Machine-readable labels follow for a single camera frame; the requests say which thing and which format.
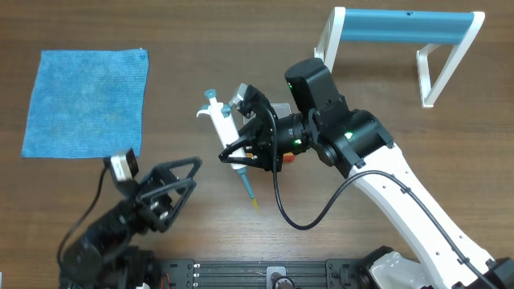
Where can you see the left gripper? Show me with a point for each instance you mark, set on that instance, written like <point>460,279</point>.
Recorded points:
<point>138,208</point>

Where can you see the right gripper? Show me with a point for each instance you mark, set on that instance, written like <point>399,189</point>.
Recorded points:
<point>267,144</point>

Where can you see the white pipette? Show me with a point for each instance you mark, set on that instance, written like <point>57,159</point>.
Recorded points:
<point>225,122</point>

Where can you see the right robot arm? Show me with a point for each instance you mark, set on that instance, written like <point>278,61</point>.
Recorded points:
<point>401,192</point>

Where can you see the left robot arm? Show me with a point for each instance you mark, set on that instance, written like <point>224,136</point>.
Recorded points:
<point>100,241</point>

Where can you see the red and yellow tip box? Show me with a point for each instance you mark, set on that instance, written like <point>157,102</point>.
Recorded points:
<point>283,109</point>

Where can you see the blue cloth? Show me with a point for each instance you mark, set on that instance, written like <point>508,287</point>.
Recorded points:
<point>80,100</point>

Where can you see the white and blue stand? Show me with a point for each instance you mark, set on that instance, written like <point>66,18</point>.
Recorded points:
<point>401,26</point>

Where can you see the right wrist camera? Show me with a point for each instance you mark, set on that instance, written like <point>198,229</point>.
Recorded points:
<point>237,96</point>

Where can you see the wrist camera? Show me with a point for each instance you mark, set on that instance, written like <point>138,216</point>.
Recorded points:
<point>122,166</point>
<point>237,96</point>

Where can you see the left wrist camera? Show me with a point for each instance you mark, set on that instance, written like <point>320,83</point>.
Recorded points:
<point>122,166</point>

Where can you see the mounting rail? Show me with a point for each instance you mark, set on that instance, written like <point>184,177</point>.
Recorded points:
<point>233,273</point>

